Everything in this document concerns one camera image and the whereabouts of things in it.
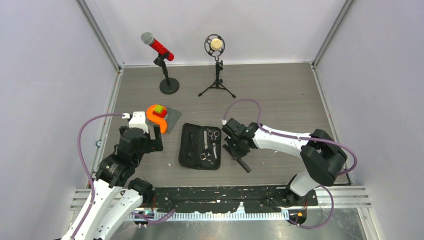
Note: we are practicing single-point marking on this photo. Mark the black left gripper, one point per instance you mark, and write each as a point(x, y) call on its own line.
point(154, 144)

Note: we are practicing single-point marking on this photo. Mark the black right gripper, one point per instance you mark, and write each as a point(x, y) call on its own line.
point(236, 154)

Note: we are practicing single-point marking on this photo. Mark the black comb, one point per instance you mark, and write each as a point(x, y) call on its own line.
point(244, 165)

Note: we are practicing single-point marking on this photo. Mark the silver hair scissors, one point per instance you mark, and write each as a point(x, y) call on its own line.
point(212, 135)

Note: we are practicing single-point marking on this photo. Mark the silver thinning scissors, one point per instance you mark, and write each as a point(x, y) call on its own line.
point(206, 155)

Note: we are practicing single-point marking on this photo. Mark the black tool pouch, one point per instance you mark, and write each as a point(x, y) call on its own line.
point(199, 139)

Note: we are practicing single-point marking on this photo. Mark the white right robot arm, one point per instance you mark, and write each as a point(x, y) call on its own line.
point(322, 158)

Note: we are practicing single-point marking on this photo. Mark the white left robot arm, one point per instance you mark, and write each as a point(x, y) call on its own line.
point(114, 195)

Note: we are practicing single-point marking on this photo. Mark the orange curved toy slide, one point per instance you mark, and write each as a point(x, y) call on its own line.
point(157, 120)

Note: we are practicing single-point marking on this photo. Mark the lime green toy brick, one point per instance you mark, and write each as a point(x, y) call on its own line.
point(159, 108)

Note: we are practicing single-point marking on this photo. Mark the red toy block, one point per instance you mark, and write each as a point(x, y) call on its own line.
point(162, 115)

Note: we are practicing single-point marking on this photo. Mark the black tripod microphone stand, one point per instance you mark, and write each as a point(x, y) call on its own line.
point(218, 82)

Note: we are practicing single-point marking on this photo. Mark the black round-base microphone stand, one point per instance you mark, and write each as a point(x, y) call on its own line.
point(168, 85)

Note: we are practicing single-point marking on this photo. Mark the beige condenser microphone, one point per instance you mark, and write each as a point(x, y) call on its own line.
point(214, 43)

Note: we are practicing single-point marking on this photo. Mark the red handheld microphone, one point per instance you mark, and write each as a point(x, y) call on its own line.
point(148, 39)

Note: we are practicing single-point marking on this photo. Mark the grey studded base plate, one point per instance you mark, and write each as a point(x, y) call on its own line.
point(171, 118)

